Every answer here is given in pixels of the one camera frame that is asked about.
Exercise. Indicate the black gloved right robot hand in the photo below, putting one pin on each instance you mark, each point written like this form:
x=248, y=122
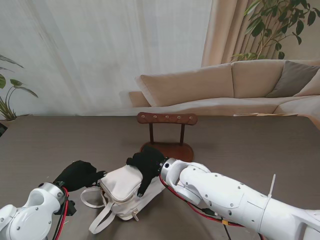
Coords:
x=147, y=162

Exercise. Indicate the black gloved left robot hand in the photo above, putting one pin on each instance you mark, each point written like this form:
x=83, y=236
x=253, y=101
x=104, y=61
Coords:
x=77, y=175

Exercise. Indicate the white leather handbag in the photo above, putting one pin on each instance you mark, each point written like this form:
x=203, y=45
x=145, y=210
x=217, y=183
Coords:
x=122, y=190

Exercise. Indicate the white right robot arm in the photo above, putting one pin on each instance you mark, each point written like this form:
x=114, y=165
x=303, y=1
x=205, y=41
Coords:
x=237, y=200

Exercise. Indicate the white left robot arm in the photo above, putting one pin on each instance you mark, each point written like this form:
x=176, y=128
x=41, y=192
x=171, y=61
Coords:
x=27, y=215

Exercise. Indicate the brown wooden jewelry stand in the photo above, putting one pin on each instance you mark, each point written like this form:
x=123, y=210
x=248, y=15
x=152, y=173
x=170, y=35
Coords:
x=166, y=118

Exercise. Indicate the beige plant pot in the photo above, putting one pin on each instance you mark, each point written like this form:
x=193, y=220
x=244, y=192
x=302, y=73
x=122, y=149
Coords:
x=7, y=123

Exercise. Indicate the dark flat device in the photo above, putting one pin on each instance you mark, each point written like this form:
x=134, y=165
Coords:
x=2, y=130

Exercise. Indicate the broad-leaf green houseplant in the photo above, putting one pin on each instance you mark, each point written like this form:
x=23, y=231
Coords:
x=17, y=83

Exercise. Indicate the white sheer curtain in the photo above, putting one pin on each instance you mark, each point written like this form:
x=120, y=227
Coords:
x=100, y=50

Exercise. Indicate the beige drape curtain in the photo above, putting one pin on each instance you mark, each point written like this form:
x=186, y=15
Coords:
x=225, y=30

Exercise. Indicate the grey sofa cushion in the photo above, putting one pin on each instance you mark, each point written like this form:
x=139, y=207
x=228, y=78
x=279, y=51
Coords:
x=292, y=80

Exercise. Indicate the tall dark green leafy plant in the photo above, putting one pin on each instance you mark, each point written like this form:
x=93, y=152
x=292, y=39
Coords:
x=260, y=25

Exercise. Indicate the beige sofa cushion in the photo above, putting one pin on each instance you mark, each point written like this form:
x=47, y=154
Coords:
x=312, y=87

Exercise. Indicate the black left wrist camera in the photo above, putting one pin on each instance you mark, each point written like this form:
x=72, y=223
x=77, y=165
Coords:
x=70, y=207

